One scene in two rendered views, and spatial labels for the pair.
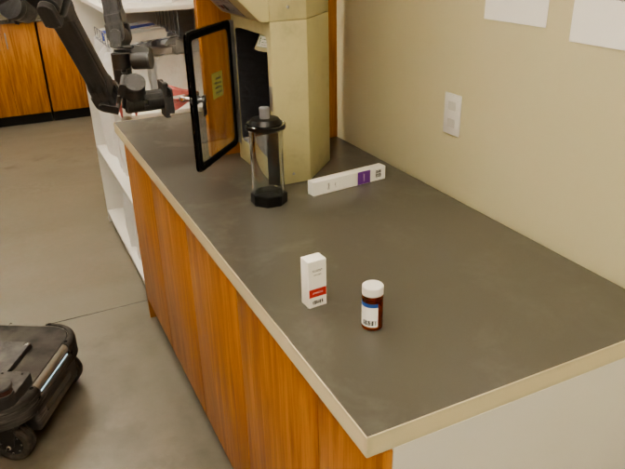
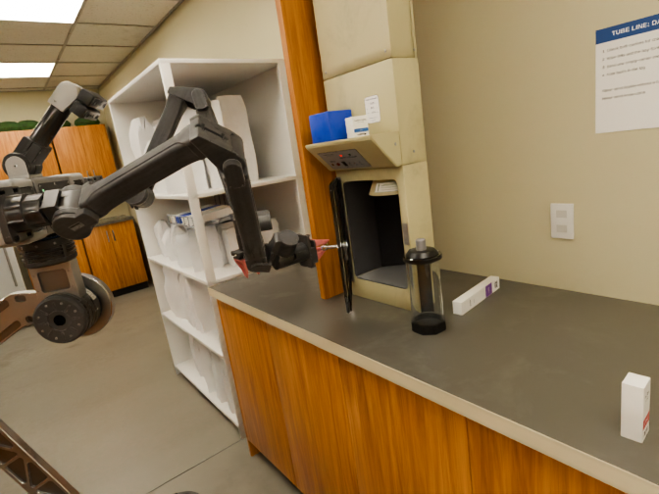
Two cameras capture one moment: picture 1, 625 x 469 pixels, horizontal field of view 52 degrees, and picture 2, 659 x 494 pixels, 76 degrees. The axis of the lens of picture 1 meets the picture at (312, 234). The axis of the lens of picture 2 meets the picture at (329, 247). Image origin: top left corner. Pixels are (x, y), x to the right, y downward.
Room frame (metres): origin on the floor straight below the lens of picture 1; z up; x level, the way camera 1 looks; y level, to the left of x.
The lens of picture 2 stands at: (0.61, 0.59, 1.50)
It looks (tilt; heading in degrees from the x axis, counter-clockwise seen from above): 13 degrees down; 349
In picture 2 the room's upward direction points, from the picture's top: 8 degrees counter-clockwise
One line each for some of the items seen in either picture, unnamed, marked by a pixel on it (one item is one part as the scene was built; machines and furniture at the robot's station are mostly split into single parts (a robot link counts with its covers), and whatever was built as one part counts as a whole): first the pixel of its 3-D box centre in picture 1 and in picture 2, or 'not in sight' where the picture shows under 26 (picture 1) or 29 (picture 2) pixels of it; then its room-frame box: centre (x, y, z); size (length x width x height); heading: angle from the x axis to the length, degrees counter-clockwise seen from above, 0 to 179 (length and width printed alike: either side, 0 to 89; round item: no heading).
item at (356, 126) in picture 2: not in sight; (357, 126); (1.89, 0.20, 1.54); 0.05 x 0.05 x 0.06; 10
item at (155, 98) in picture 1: (155, 100); (298, 252); (1.86, 0.44, 1.20); 0.07 x 0.07 x 0.10; 25
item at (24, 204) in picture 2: not in sight; (27, 212); (1.67, 1.04, 1.45); 0.09 x 0.08 x 0.12; 175
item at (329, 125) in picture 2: not in sight; (331, 126); (2.00, 0.25, 1.56); 0.10 x 0.10 x 0.09; 25
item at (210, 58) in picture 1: (213, 94); (341, 240); (1.94, 0.29, 1.19); 0.30 x 0.01 x 0.40; 163
